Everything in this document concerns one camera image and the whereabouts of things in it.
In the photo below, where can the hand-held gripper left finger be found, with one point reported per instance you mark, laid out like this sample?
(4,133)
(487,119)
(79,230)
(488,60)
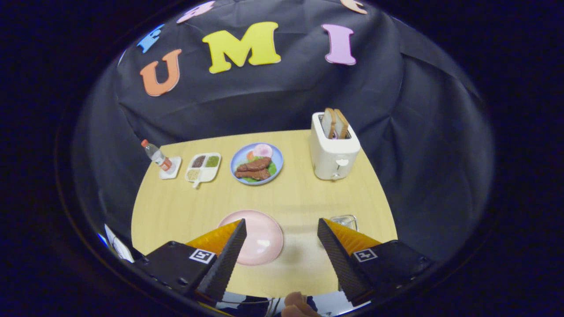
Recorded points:
(224,264)

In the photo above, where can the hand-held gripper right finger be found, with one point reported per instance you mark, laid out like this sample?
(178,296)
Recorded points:
(337,264)

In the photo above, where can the pink plate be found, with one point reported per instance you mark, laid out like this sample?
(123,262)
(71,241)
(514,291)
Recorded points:
(264,237)

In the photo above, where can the white divided tray with grains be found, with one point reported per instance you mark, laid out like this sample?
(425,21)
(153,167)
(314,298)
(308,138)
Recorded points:
(203,176)

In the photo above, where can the brown meat strip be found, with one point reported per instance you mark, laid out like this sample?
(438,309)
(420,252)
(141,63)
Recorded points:
(253,174)
(257,164)

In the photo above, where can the white toaster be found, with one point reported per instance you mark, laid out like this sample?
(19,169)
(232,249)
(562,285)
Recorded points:
(332,160)

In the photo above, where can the white square coaster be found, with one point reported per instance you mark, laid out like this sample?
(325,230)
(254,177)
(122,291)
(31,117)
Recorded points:
(174,172)

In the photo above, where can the blue plate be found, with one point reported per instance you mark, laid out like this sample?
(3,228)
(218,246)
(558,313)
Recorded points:
(235,158)

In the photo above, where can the white sheet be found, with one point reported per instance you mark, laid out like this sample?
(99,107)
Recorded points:
(120,246)

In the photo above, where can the green lettuce leaves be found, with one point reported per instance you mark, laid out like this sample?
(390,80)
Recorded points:
(273,168)

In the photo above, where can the pink ham slice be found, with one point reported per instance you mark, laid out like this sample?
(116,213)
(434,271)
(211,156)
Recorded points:
(263,150)

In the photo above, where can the clear water bottle red cap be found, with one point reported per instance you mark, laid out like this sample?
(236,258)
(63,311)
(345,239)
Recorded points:
(157,156)

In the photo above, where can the toast bread slice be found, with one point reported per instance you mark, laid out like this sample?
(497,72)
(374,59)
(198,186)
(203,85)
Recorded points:
(328,123)
(342,124)

